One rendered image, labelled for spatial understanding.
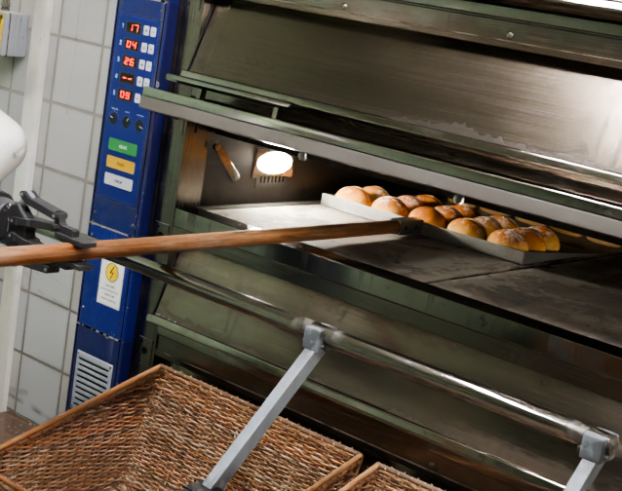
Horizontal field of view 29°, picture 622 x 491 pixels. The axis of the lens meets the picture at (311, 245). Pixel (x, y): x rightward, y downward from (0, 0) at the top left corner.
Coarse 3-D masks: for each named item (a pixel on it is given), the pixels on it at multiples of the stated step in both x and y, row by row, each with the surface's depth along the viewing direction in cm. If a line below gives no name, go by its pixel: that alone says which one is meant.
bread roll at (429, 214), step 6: (414, 210) 277; (420, 210) 275; (426, 210) 275; (432, 210) 274; (438, 210) 275; (414, 216) 276; (420, 216) 275; (426, 216) 274; (432, 216) 273; (438, 216) 273; (444, 216) 275; (426, 222) 273; (432, 222) 273; (438, 222) 273; (444, 222) 274
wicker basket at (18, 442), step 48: (144, 384) 257; (192, 384) 254; (48, 432) 239; (96, 432) 249; (144, 432) 259; (192, 432) 252; (240, 432) 245; (288, 432) 238; (0, 480) 221; (48, 480) 242; (96, 480) 252; (144, 480) 256; (192, 480) 249; (240, 480) 242; (288, 480) 236; (336, 480) 223
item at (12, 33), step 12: (0, 12) 281; (12, 12) 285; (0, 24) 281; (12, 24) 282; (24, 24) 285; (0, 36) 281; (12, 36) 283; (24, 36) 285; (0, 48) 282; (12, 48) 284; (24, 48) 286
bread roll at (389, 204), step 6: (378, 198) 284; (384, 198) 282; (390, 198) 281; (396, 198) 282; (372, 204) 284; (378, 204) 282; (384, 204) 281; (390, 204) 280; (396, 204) 280; (402, 204) 280; (390, 210) 279; (396, 210) 279; (402, 210) 279
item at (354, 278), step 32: (192, 224) 256; (224, 224) 250; (288, 256) 240; (320, 256) 235; (384, 288) 226; (416, 288) 222; (448, 320) 217; (480, 320) 213; (512, 320) 210; (544, 352) 206; (576, 352) 202; (608, 352) 199
